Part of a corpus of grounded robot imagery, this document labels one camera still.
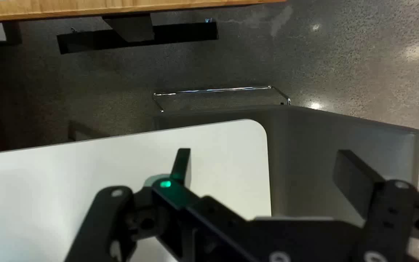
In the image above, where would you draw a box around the wooden table top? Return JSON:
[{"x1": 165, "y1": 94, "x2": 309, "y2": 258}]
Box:
[{"x1": 0, "y1": 0, "x2": 287, "y2": 24}]

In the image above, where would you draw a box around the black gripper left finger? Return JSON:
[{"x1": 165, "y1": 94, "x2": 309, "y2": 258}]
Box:
[{"x1": 66, "y1": 146, "x2": 251, "y2": 262}]

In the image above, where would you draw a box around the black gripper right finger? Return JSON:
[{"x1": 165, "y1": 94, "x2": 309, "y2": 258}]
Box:
[{"x1": 334, "y1": 148, "x2": 419, "y2": 262}]

